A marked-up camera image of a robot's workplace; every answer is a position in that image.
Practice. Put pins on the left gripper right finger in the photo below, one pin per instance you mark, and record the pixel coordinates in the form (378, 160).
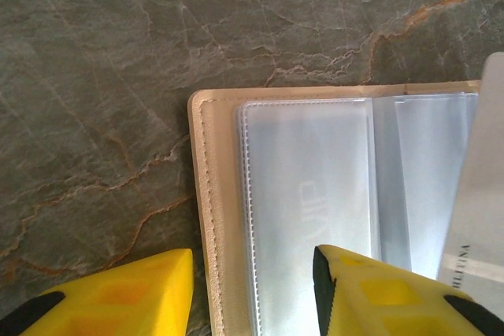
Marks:
(386, 300)

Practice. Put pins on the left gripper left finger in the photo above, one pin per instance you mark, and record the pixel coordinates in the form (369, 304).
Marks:
(118, 296)

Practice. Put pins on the pale VIP card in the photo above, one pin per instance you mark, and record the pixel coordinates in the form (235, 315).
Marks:
(307, 170)

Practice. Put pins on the silver printed card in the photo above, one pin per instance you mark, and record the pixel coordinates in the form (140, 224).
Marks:
(484, 155)

